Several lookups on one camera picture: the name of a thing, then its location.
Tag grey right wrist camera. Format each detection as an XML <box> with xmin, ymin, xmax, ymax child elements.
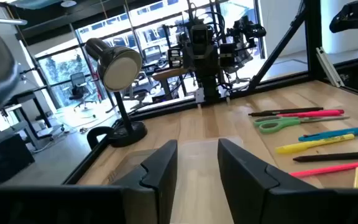
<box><xmin>190</xmin><ymin>24</ymin><xmax>211</xmax><ymax>60</ymax></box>

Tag black cord loop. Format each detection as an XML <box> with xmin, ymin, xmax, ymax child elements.
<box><xmin>86</xmin><ymin>126</ymin><xmax>115</xmax><ymax>151</ymax></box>

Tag black background machine part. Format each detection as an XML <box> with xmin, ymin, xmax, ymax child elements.
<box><xmin>329</xmin><ymin>0</ymin><xmax>358</xmax><ymax>34</ymax></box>

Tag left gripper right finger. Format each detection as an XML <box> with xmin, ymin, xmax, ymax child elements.
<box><xmin>217</xmin><ymin>138</ymin><xmax>319</xmax><ymax>224</ymax></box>

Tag pink pencil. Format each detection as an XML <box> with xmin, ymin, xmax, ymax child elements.
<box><xmin>290</xmin><ymin>159</ymin><xmax>358</xmax><ymax>179</ymax></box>

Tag pink highlighter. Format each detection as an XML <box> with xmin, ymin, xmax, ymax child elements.
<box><xmin>277</xmin><ymin>109</ymin><xmax>345</xmax><ymax>118</ymax></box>

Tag black desk lamp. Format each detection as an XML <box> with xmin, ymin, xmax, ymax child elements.
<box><xmin>84</xmin><ymin>37</ymin><xmax>149</xmax><ymax>149</ymax></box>

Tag clear plastic supply box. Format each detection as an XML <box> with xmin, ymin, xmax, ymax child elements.
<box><xmin>170</xmin><ymin>135</ymin><xmax>245</xmax><ymax>224</ymax></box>

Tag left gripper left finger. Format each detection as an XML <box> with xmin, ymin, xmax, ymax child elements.
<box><xmin>110</xmin><ymin>139</ymin><xmax>178</xmax><ymax>224</ymax></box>

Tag black computer box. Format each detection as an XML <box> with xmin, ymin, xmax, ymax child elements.
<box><xmin>0</xmin><ymin>133</ymin><xmax>36</xmax><ymax>184</ymax></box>

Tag blue pen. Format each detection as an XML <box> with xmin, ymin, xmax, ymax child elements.
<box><xmin>298</xmin><ymin>124</ymin><xmax>358</xmax><ymax>142</ymax></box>

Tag slim black pen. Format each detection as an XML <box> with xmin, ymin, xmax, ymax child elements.
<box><xmin>248</xmin><ymin>106</ymin><xmax>324</xmax><ymax>118</ymax></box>

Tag silver aluminium extrusion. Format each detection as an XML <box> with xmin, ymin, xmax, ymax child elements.
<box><xmin>315</xmin><ymin>46</ymin><xmax>345</xmax><ymax>88</ymax></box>

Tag black office desk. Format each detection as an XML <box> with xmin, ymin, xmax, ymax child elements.
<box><xmin>3</xmin><ymin>85</ymin><xmax>65</xmax><ymax>152</ymax></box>

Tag black office chair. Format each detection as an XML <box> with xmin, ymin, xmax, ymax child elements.
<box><xmin>69</xmin><ymin>72</ymin><xmax>98</xmax><ymax>112</ymax></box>

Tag round wooden table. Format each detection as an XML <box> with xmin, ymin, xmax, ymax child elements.
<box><xmin>152</xmin><ymin>67</ymin><xmax>190</xmax><ymax>82</ymax></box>

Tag black marker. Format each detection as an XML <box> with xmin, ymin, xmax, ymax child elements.
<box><xmin>292</xmin><ymin>151</ymin><xmax>358</xmax><ymax>163</ymax></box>

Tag black cabinet with labels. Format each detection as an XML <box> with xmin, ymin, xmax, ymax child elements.
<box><xmin>334</xmin><ymin>58</ymin><xmax>358</xmax><ymax>100</ymax></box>

